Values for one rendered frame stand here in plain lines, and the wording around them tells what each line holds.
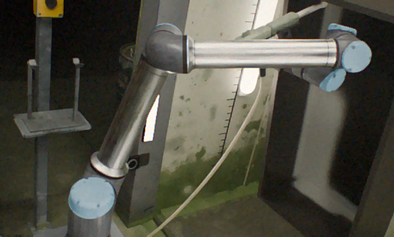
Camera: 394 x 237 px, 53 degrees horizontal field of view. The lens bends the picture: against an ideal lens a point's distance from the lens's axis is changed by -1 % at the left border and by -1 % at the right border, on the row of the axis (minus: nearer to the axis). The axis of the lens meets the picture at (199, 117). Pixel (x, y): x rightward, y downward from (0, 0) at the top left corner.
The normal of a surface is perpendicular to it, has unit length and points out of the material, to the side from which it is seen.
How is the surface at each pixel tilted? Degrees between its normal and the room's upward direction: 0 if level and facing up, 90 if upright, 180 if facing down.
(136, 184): 90
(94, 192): 5
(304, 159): 102
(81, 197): 5
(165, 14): 90
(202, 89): 90
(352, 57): 89
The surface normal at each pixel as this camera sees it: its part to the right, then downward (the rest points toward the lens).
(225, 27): 0.58, 0.44
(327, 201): 0.03, -0.84
